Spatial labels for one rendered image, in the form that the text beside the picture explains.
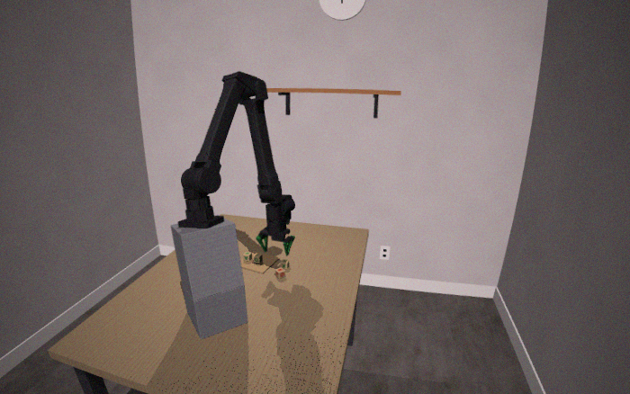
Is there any tan flat mat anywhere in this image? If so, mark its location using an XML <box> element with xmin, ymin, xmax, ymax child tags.
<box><xmin>240</xmin><ymin>251</ymin><xmax>280</xmax><ymax>273</ymax></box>

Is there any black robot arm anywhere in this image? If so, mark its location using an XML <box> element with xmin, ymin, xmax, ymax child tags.
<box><xmin>178</xmin><ymin>71</ymin><xmax>295</xmax><ymax>232</ymax></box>

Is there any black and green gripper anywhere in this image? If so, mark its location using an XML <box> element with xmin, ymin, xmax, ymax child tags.
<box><xmin>256</xmin><ymin>218</ymin><xmax>295</xmax><ymax>256</ymax></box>

